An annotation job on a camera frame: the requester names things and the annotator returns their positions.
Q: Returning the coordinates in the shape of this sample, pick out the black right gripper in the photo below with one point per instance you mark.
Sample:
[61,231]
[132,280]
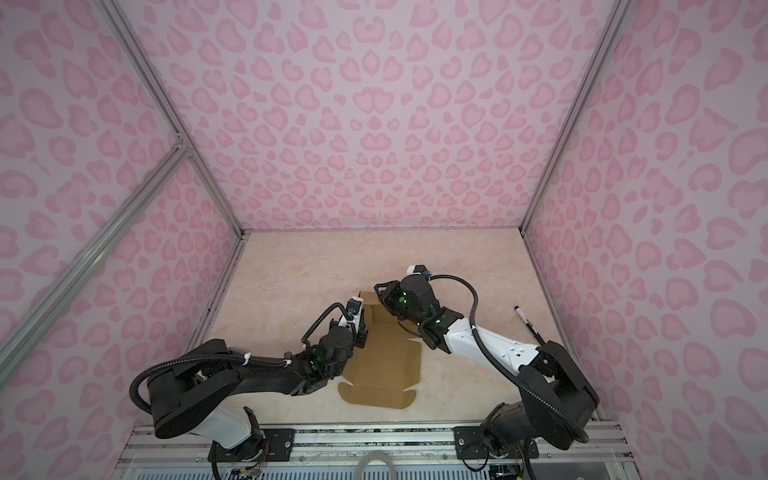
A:
[388,295]

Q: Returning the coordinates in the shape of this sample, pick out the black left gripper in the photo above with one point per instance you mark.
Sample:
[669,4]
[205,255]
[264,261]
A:
[362,335]

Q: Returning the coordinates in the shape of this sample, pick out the brown cardboard paper box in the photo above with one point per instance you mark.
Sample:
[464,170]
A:
[385,371]

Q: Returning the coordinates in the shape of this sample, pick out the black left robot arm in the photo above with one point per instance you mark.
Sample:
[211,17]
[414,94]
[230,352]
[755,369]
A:
[183,394]

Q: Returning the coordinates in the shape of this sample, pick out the black marker pen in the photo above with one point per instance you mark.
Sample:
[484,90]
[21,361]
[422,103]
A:
[529,325]

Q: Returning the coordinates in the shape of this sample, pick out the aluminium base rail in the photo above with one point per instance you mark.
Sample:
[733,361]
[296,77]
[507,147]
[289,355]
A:
[421,450]

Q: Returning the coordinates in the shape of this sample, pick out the diagonal aluminium frame bar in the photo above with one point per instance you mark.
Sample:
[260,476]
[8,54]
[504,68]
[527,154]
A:
[38,320]

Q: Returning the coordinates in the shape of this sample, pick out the aluminium frame post right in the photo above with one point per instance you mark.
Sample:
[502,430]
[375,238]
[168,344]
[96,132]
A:
[617,20]

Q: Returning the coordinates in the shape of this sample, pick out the aluminium frame post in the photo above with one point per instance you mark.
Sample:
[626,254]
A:
[617,20]
[128,40]

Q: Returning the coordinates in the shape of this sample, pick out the aluminium frame post left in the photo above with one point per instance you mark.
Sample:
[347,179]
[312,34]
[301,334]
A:
[128,40]

